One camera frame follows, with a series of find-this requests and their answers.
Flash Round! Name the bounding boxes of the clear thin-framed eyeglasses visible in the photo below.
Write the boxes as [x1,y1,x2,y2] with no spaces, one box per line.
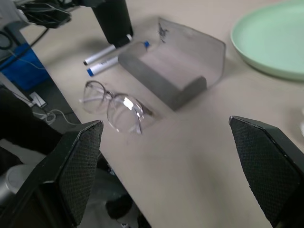
[79,80,155,135]

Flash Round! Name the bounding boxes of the white floor cable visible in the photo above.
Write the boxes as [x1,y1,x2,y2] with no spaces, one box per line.
[30,109,81,126]

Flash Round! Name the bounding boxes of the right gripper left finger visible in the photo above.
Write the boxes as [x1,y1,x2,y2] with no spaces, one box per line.
[0,120,105,228]

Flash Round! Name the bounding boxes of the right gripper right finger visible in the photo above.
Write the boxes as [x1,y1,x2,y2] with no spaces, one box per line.
[228,115,304,228]

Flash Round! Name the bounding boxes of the black-capped whiteboard marker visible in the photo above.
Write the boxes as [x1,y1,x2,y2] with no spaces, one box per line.
[82,34,133,66]

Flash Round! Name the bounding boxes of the grey felt glasses case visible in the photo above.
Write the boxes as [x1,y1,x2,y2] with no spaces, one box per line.
[118,17,227,112]

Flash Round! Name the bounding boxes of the blue-capped whiteboard marker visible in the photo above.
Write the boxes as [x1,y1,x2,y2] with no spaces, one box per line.
[86,40,151,77]

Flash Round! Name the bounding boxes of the blue storage box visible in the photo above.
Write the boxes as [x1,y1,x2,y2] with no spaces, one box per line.
[0,42,52,92]

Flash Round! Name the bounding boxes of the pale round plate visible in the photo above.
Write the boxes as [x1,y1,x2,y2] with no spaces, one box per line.
[230,0,304,83]

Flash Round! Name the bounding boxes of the small white floor adapter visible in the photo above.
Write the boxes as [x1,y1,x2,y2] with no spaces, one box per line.
[28,91,46,108]

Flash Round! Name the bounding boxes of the black pen holder cup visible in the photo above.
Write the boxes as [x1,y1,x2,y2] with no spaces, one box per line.
[91,0,133,47]

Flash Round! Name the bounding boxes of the silver robot lower body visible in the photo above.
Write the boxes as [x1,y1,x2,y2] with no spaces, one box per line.
[0,165,27,207]

